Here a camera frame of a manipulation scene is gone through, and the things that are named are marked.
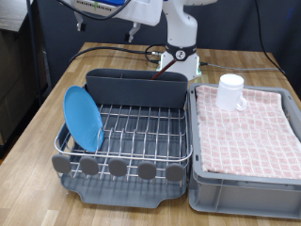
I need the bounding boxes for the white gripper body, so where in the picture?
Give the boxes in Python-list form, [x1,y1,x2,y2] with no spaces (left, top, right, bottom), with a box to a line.
[71,0,164,26]

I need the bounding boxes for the white plastic mug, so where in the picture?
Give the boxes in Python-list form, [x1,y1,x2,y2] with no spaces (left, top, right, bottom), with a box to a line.
[214,73,248,112]

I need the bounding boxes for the wrist camera on blue mount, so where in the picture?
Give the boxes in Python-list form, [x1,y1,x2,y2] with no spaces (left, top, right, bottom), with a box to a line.
[73,0,126,8]

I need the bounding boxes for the black metal stand pole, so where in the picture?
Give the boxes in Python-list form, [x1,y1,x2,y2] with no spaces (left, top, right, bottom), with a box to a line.
[25,0,45,106]

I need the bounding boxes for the metal wire dish rack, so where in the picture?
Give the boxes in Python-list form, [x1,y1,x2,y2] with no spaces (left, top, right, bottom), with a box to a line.
[54,84,194,184]

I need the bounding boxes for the blue plastic plate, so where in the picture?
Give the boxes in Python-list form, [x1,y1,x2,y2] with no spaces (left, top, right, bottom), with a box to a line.
[63,85,104,153]

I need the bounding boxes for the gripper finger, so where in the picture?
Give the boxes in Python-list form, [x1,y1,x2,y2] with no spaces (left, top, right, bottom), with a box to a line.
[124,22,141,43]
[74,12,87,32]

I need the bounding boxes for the brown cabinet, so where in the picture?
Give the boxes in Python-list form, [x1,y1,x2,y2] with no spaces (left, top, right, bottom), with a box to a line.
[0,0,51,149]

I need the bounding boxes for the black hanging cable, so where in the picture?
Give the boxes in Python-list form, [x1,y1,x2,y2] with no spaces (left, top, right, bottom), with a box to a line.
[254,0,288,75]

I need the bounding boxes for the grey plastic drain tray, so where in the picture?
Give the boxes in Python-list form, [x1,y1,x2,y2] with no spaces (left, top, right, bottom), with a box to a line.
[58,93,190,209]

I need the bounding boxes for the grey cable on table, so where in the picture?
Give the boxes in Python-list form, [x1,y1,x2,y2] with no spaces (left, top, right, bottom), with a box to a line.
[199,61,285,73]

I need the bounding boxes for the dark grey utensil holder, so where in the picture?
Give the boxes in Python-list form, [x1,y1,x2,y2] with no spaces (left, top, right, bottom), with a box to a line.
[85,68,189,109]

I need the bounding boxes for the grey plastic crate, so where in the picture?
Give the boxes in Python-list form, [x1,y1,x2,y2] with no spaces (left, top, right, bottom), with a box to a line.
[187,82,301,220]

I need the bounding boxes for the pink checked cloth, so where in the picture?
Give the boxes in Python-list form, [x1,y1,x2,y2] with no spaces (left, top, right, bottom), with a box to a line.
[195,84,301,181]

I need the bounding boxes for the black cable on table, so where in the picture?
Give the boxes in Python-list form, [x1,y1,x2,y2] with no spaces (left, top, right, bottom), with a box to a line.
[69,43,167,65]

